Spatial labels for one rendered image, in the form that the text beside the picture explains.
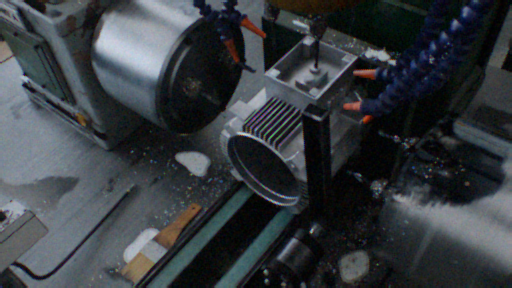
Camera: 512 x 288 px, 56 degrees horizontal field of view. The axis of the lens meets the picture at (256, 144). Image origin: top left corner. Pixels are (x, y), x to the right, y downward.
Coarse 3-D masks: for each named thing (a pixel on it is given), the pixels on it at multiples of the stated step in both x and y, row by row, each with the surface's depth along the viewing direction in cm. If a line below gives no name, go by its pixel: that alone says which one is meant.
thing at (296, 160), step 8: (360, 88) 81; (352, 96) 81; (360, 96) 81; (232, 120) 78; (240, 120) 78; (232, 128) 77; (240, 128) 78; (296, 152) 73; (288, 160) 73; (296, 160) 72; (304, 160) 73; (232, 168) 89; (296, 168) 73; (288, 208) 83; (296, 208) 81; (304, 208) 82
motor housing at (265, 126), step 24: (264, 96) 85; (264, 120) 75; (288, 120) 75; (336, 120) 80; (240, 144) 86; (264, 144) 90; (288, 144) 74; (336, 144) 77; (240, 168) 87; (264, 168) 89; (288, 168) 90; (336, 168) 81; (264, 192) 87; (288, 192) 85
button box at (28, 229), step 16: (16, 208) 72; (0, 224) 70; (16, 224) 69; (32, 224) 71; (0, 240) 68; (16, 240) 70; (32, 240) 71; (0, 256) 68; (16, 256) 70; (0, 272) 69
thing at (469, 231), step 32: (448, 128) 65; (480, 128) 65; (416, 160) 63; (448, 160) 61; (480, 160) 61; (384, 192) 70; (416, 192) 62; (448, 192) 60; (480, 192) 59; (384, 224) 64; (416, 224) 62; (448, 224) 60; (480, 224) 58; (384, 256) 68; (416, 256) 63; (448, 256) 60; (480, 256) 58
